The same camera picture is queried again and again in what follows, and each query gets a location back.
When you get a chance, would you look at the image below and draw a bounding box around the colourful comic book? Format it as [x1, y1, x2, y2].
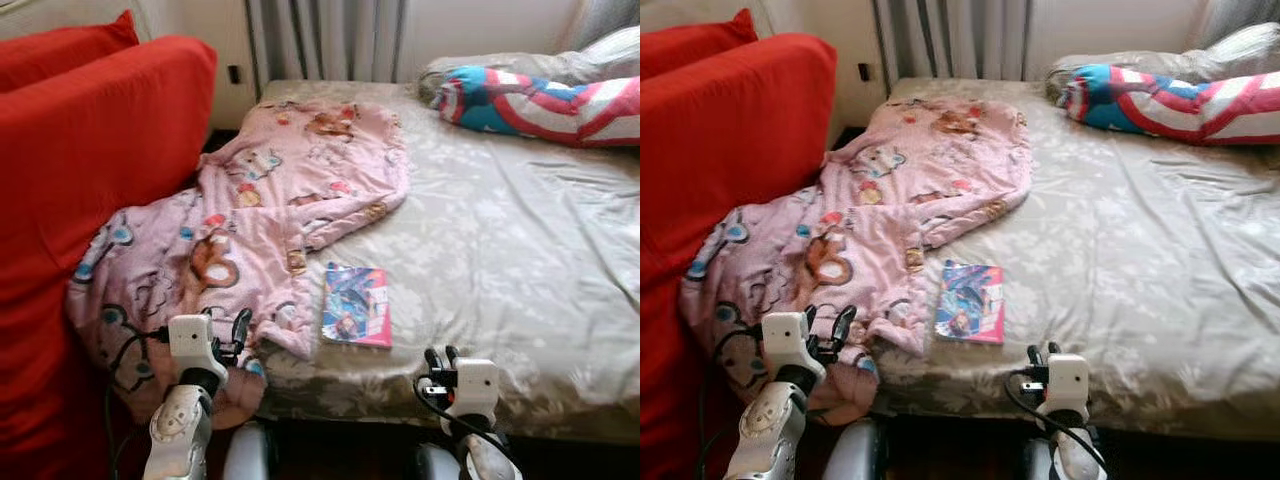
[934, 260, 1006, 346]
[320, 263, 393, 349]

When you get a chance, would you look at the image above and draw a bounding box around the pink cartoon print blanket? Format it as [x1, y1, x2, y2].
[680, 95, 1033, 426]
[65, 97, 411, 426]

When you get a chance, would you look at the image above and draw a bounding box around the silver right robot leg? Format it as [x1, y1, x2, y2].
[415, 440, 466, 480]
[1020, 438, 1061, 480]

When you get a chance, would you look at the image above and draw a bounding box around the beige floral bed sheet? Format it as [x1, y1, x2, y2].
[850, 76, 1280, 441]
[240, 78, 640, 446]

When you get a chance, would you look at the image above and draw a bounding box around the red fabric cushion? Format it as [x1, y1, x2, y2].
[640, 32, 839, 480]
[640, 8, 759, 81]
[0, 35, 219, 480]
[0, 10, 141, 93]

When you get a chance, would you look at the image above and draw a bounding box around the red white blue bolster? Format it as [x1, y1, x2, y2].
[1060, 63, 1280, 146]
[436, 65, 640, 148]

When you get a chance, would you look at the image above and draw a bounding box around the grey curtain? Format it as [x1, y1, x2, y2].
[245, 0, 409, 84]
[872, 0, 1033, 81]
[575, 0, 640, 46]
[1195, 0, 1280, 46]

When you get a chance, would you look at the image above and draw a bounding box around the grey beige pillow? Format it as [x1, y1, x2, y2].
[1045, 22, 1280, 101]
[418, 25, 640, 101]

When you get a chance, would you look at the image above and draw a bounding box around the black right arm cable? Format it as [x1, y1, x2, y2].
[1004, 372, 1106, 469]
[413, 375, 516, 471]

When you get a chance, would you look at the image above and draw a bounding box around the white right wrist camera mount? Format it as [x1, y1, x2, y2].
[1045, 353, 1091, 426]
[452, 358, 500, 431]

